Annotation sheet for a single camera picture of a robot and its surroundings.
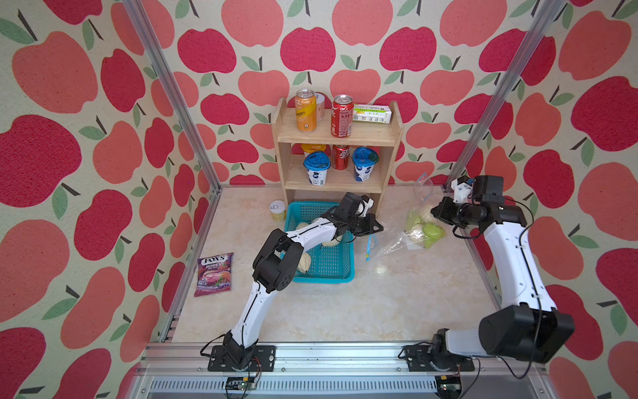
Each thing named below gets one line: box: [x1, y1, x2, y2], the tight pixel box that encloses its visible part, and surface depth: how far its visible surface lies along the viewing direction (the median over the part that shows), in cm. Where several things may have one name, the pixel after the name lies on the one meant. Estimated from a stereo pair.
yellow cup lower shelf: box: [300, 143, 327, 154], surface depth 93 cm
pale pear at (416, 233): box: [407, 229, 425, 240], surface depth 80 cm
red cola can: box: [330, 93, 355, 138], surface depth 71 cm
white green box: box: [352, 103, 393, 124], surface depth 81 cm
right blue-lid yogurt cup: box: [352, 146, 380, 183], surface depth 90 cm
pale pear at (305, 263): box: [297, 252, 312, 273], surface depth 91 cm
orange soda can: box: [294, 88, 317, 133], surface depth 73 cm
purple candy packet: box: [193, 252, 235, 298], surface depth 91 cm
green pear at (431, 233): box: [422, 222, 447, 249], surface depth 79 cm
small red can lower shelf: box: [331, 144, 350, 171], surface depth 94 cm
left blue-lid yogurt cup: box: [303, 151, 332, 188], surface depth 90 cm
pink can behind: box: [315, 92, 326, 122], surface depth 82 cm
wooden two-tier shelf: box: [270, 97, 405, 210], surface depth 90 cm
